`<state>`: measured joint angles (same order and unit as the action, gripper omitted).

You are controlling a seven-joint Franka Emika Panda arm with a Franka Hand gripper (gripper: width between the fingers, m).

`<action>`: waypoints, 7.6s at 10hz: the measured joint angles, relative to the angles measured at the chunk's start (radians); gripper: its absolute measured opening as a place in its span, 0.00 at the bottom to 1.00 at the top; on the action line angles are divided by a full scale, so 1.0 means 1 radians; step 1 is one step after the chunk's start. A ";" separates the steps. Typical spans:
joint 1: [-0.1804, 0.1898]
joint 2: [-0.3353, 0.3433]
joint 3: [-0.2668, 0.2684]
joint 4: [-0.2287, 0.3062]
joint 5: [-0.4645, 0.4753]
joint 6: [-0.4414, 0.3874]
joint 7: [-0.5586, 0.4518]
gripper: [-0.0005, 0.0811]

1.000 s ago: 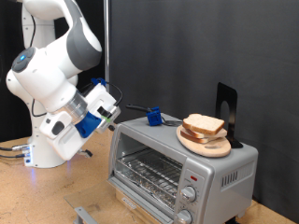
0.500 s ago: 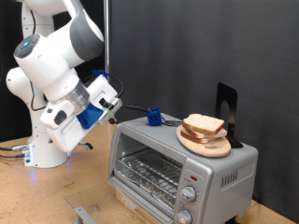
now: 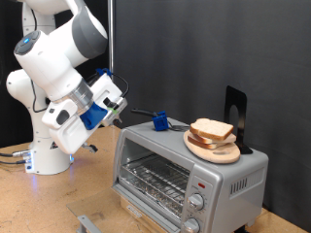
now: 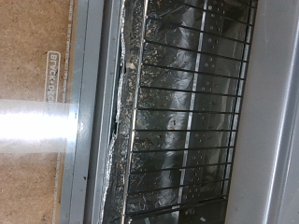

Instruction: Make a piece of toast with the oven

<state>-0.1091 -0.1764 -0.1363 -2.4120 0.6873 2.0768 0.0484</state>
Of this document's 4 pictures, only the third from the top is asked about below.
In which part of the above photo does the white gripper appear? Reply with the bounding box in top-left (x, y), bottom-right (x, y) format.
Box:
top-left (48, 74), bottom-right (124, 156)

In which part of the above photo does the metal spatula with blue block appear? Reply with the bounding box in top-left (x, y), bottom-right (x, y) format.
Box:
top-left (130, 108), bottom-right (191, 132)

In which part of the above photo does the glass oven door with handle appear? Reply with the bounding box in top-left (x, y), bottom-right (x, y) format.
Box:
top-left (66, 184), bottom-right (183, 233)

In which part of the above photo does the wooden base under oven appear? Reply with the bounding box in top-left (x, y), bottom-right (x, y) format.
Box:
top-left (120, 196), bottom-right (163, 233)

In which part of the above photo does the silver oven dial knob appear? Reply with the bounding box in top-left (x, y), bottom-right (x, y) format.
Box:
top-left (183, 217), bottom-right (201, 233)
top-left (188, 193), bottom-right (205, 212)

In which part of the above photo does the silver toaster oven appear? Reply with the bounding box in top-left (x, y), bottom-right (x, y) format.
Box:
top-left (111, 116), bottom-right (270, 233)

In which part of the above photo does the vertical metal pole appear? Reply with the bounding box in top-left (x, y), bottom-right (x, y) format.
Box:
top-left (107, 0), bottom-right (116, 74)

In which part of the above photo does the crumpled aluminium foil liner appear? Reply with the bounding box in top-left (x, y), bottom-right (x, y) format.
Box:
top-left (120, 174), bottom-right (184, 218)

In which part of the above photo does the round wooden cutting board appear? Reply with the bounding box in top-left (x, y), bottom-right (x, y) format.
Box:
top-left (183, 129), bottom-right (241, 165)

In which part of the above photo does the dark grey fabric backdrop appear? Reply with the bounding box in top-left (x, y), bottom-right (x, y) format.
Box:
top-left (113, 0), bottom-right (311, 232)

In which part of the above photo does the black fabric curtain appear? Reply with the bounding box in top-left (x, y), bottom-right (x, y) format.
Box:
top-left (0, 0), bottom-right (113, 149)

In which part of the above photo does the black metal bookend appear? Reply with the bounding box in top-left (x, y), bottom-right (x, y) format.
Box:
top-left (224, 85), bottom-right (255, 155)

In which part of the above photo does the wrist camera on blue mount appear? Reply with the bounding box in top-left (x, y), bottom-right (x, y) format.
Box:
top-left (79, 96), bottom-right (128, 131)

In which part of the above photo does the wire oven rack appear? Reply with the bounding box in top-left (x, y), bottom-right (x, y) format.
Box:
top-left (120, 153), bottom-right (191, 218)

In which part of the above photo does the black base cable silver connector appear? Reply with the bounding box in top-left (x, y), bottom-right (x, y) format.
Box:
top-left (0, 150), bottom-right (32, 158)

